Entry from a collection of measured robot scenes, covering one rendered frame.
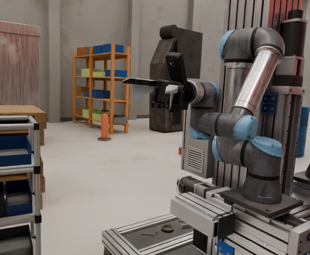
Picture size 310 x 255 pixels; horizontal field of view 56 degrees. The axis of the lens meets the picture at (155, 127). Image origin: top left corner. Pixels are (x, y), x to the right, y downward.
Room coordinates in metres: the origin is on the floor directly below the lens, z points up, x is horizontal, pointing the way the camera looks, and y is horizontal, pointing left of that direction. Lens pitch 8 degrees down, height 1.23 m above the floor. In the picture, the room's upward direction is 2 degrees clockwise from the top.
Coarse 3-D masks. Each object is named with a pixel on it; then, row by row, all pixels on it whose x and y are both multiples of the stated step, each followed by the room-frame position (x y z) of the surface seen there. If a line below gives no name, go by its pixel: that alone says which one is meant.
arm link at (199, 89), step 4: (188, 80) 0.90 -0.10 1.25; (192, 80) 0.90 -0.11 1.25; (196, 80) 0.92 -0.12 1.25; (196, 84) 0.88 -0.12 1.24; (200, 84) 0.90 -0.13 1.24; (196, 88) 0.88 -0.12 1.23; (200, 88) 0.89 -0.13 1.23; (196, 92) 0.88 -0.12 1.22; (200, 92) 0.89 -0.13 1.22; (196, 96) 0.88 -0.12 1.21; (200, 96) 0.89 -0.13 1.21; (196, 100) 0.89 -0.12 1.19; (200, 100) 0.91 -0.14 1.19
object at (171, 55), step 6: (168, 54) 0.83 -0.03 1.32; (174, 54) 0.82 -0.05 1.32; (180, 54) 0.82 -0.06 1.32; (168, 60) 0.82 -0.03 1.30; (174, 60) 0.81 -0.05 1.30; (180, 60) 0.81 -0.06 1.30; (168, 66) 0.84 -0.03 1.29; (174, 66) 0.82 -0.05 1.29; (180, 66) 0.82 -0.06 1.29; (174, 72) 0.84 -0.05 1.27; (180, 72) 0.82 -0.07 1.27; (174, 78) 0.85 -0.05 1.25; (180, 78) 0.84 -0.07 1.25; (186, 78) 0.85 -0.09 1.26; (186, 84) 0.86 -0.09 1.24
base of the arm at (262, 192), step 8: (248, 176) 1.08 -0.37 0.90; (256, 176) 1.04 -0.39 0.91; (248, 184) 1.06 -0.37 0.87; (256, 184) 1.04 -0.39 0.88; (264, 184) 1.03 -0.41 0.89; (272, 184) 1.03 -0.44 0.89; (248, 192) 1.05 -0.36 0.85; (256, 192) 1.03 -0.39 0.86; (264, 192) 1.03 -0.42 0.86; (272, 192) 1.02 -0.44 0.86; (280, 192) 1.04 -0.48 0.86; (256, 200) 1.02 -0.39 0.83; (264, 200) 1.01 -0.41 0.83; (272, 200) 1.01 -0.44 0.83; (280, 200) 1.03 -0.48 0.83
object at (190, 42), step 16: (160, 32) 7.88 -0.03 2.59; (176, 32) 7.76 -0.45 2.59; (192, 32) 7.52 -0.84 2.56; (160, 48) 7.78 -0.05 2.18; (176, 48) 7.26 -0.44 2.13; (192, 48) 7.54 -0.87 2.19; (160, 64) 7.47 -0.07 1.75; (192, 64) 7.57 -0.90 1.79; (160, 112) 7.48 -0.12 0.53; (176, 112) 7.64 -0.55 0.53; (160, 128) 7.48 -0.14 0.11; (176, 128) 7.67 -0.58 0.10
